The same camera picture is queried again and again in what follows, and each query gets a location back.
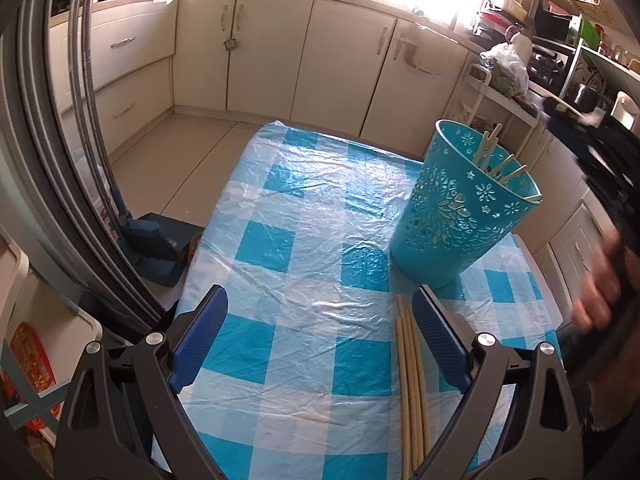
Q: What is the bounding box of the black toaster oven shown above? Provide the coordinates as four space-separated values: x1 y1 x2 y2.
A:
527 42 576 83

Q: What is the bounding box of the white thermos jug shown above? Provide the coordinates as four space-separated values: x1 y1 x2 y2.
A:
505 27 533 61

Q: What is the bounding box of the white base cabinet row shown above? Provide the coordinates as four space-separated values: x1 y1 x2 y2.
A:
50 0 481 161

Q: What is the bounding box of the pale wooden chopstick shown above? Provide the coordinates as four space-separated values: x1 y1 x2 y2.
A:
404 307 427 466
395 316 412 480
397 296 421 473

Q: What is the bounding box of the white and blue corner shelf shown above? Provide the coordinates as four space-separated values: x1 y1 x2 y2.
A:
0 240 103 461

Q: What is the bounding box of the grey sliding door frame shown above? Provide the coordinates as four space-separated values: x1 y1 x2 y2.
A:
0 0 166 341

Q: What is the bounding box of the white storage trolley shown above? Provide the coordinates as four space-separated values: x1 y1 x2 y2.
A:
452 62 546 161

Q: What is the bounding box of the black microwave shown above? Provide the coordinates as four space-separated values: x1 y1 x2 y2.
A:
534 7 581 43

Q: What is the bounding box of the white hanging door bin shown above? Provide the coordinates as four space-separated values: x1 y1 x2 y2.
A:
395 27 436 73

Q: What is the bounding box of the black pot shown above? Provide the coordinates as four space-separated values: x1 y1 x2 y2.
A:
572 82 601 106

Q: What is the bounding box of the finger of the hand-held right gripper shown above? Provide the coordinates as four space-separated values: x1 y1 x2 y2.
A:
542 97 601 161

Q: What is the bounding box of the clear plastic bag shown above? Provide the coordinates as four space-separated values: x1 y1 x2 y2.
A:
482 42 531 98

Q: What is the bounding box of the blue perforated plastic basket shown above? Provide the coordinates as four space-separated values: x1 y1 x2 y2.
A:
389 119 543 289

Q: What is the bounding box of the green cutting board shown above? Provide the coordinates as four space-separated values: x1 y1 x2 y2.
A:
580 17 603 51

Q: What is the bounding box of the white counter shelf rack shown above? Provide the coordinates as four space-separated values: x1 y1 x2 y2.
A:
565 40 640 111

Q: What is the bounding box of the blue dustpan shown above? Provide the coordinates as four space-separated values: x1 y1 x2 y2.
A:
120 212 201 288

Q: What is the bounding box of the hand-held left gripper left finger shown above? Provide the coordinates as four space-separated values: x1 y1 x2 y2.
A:
56 284 229 480

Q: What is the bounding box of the white electric kettle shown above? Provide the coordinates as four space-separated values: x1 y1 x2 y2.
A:
611 91 640 128

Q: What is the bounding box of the person's right hand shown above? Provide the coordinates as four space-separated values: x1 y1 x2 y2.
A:
574 235 630 333

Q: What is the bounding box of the white drawer cabinet row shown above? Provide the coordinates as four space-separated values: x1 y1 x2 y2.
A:
515 125 616 311

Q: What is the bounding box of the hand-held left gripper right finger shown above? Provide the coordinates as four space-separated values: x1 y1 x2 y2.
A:
411 284 585 480

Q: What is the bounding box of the red printed bag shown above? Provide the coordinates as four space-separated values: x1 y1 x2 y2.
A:
0 322 57 431

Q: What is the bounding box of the blue checked plastic tablecloth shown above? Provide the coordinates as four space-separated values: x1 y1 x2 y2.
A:
150 121 566 480

